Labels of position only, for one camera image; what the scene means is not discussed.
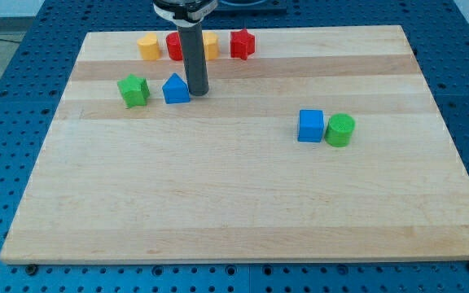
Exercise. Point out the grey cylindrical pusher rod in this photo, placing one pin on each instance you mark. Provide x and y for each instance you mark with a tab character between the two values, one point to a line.
192	46

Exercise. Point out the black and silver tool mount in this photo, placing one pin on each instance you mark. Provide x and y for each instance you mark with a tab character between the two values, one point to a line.
184	13

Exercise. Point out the blue triangle block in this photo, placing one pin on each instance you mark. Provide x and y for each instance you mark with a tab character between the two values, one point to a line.
175	90

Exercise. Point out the red cylinder block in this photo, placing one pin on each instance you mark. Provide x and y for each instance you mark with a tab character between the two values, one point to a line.
174	47

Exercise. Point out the yellow heart block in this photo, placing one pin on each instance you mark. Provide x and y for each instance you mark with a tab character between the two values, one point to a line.
148	47

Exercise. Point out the red star block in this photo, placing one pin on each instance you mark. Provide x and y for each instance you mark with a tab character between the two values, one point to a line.
242	44

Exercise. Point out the green star block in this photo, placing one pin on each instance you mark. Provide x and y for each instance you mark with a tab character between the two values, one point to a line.
134	90

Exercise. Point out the blue cube block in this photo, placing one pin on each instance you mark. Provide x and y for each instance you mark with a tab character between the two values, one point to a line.
310	125

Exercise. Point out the wooden board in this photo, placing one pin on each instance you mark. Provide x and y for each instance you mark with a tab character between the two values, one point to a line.
223	178

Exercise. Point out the green cylinder block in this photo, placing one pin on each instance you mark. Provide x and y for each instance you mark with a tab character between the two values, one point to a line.
339	130

